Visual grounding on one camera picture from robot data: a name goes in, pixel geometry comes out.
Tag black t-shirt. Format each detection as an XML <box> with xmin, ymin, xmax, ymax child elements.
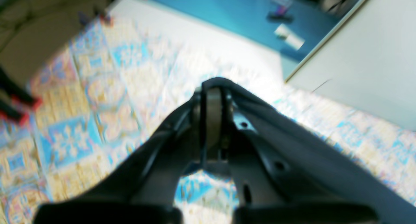
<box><xmin>201</xmin><ymin>77</ymin><xmax>415</xmax><ymax>214</ymax></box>

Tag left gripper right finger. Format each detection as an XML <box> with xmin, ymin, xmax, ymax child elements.
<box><xmin>206</xmin><ymin>88</ymin><xmax>379</xmax><ymax>224</ymax></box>

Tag patterned tablecloth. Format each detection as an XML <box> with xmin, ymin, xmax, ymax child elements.
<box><xmin>1</xmin><ymin>0</ymin><xmax>415</xmax><ymax>224</ymax></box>

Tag upper left table clamp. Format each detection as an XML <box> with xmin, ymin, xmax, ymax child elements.
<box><xmin>0</xmin><ymin>66</ymin><xmax>43</xmax><ymax>126</ymax></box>

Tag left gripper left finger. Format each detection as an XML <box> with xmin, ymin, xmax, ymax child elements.
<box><xmin>34</xmin><ymin>88</ymin><xmax>207</xmax><ymax>224</ymax></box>

